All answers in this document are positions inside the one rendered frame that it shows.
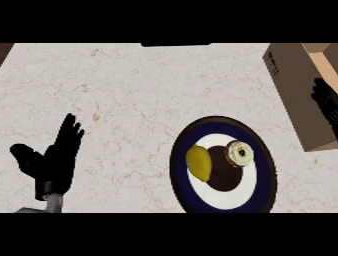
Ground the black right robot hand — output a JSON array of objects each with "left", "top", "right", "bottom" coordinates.
[{"left": 310, "top": 77, "right": 338, "bottom": 198}]

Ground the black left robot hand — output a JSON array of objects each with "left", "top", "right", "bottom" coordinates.
[{"left": 8, "top": 112, "right": 87, "bottom": 202}]

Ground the brown cardboard box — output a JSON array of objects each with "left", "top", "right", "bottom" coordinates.
[{"left": 261, "top": 43, "right": 338, "bottom": 153}]

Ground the blue and white plate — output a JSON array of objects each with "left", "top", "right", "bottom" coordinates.
[{"left": 169, "top": 115, "right": 279, "bottom": 214}]

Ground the yellow lemon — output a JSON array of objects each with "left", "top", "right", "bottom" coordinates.
[{"left": 184, "top": 144, "right": 214, "bottom": 183}]

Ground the white frosted donut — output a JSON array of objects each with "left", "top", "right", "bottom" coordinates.
[{"left": 224, "top": 140, "right": 255, "bottom": 168}]

